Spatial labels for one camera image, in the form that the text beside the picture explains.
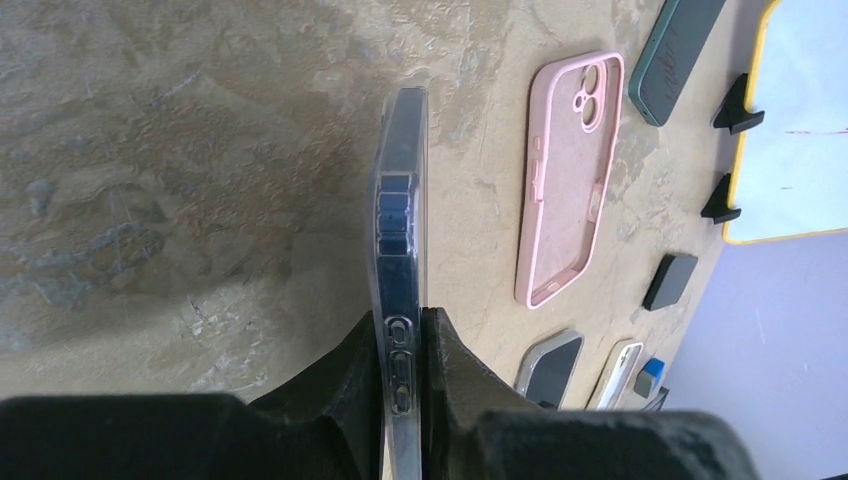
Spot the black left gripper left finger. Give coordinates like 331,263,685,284
249,311,383,479

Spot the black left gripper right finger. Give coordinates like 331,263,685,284
422,307,551,479

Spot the black phone with white reflection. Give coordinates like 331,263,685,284
514,329,584,410

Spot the pink phone case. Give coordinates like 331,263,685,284
514,51,624,310

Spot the frosted clear phone case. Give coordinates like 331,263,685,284
586,339,644,410

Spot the blue white eraser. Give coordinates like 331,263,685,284
633,358,665,399

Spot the yellow framed whiteboard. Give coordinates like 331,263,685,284
702,1,847,245

